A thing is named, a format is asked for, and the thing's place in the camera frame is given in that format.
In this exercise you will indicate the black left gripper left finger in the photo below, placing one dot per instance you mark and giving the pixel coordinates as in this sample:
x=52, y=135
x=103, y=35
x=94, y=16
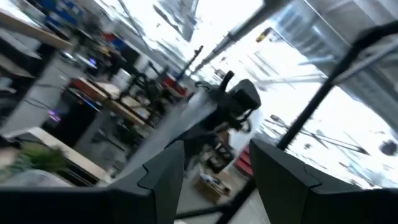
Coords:
x=93, y=205

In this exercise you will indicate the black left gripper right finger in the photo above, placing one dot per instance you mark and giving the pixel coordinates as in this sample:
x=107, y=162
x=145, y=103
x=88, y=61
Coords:
x=311, y=202

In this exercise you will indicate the clear plastic bag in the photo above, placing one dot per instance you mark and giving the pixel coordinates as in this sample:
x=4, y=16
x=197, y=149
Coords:
x=174, y=124

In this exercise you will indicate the clear plastic bin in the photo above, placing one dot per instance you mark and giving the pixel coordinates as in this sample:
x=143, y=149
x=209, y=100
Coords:
x=34, y=180

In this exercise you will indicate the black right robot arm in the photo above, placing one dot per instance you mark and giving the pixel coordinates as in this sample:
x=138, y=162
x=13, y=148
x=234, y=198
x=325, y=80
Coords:
x=245, y=95

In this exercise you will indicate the small green artificial plant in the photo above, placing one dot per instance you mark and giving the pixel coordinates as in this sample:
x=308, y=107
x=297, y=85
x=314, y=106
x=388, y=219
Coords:
x=43, y=158

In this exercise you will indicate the cardboard box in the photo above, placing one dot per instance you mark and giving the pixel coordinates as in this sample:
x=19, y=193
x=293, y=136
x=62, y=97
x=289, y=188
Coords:
x=211, y=189

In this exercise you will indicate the black computer tower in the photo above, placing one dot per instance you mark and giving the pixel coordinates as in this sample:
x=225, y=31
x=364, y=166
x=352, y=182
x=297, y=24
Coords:
x=74, y=121

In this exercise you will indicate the wooden workbench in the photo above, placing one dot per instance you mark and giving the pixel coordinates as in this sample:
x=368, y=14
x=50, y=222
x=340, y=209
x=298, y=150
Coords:
x=124, y=112

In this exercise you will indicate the grey metal shelf cart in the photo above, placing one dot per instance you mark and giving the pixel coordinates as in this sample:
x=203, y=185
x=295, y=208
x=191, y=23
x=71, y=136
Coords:
x=31, y=31

